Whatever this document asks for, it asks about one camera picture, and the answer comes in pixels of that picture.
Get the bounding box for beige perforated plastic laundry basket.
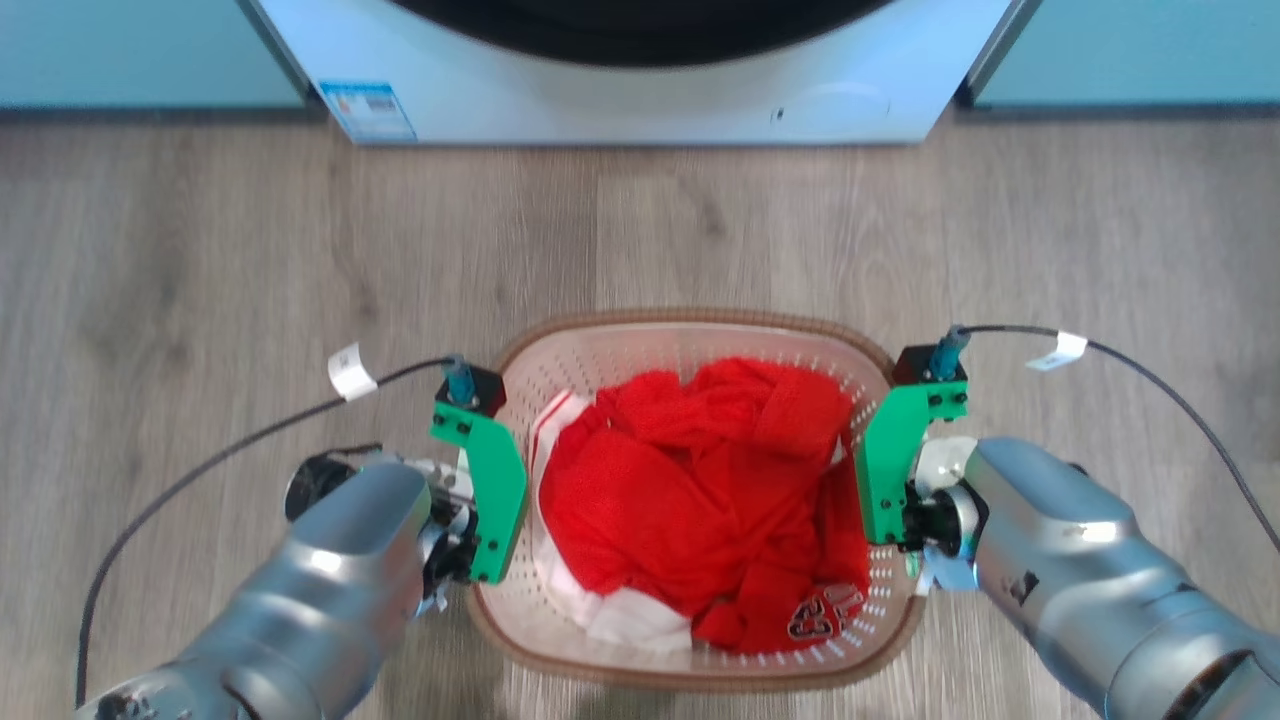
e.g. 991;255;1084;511
464;308;927;693

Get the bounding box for white cable label tag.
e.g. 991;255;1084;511
327;342;379;402
1026;331;1089;373

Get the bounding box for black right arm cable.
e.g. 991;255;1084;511
962;323;1280;554

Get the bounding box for white front-load washing machine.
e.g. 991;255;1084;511
250;0;1017;148

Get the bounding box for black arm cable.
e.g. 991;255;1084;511
962;323;1280;554
74;355;469;707

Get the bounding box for black round washer door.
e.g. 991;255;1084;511
388;0;897;69

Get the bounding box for red knit garment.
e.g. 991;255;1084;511
537;357;874;657

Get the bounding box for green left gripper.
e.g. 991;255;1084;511
429;398;529;586

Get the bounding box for blue energy label sticker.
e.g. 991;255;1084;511
317;79;419;145

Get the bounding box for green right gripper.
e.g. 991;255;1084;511
854;379;970;552

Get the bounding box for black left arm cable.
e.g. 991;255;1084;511
74;355;469;707

